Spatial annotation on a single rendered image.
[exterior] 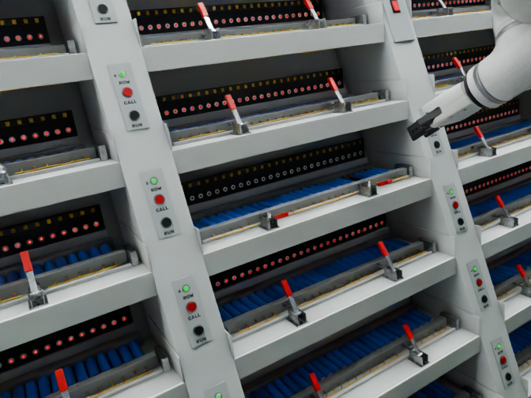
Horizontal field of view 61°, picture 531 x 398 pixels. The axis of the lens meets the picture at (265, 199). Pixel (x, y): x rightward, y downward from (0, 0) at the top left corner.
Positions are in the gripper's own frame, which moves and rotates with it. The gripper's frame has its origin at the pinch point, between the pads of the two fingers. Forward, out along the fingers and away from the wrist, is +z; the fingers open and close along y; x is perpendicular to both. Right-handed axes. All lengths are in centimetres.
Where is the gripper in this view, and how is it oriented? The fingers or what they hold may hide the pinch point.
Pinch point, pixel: (423, 129)
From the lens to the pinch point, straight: 101.5
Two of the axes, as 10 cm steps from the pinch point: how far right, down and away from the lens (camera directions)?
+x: 3.7, 9.1, -1.8
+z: -3.9, 3.3, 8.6
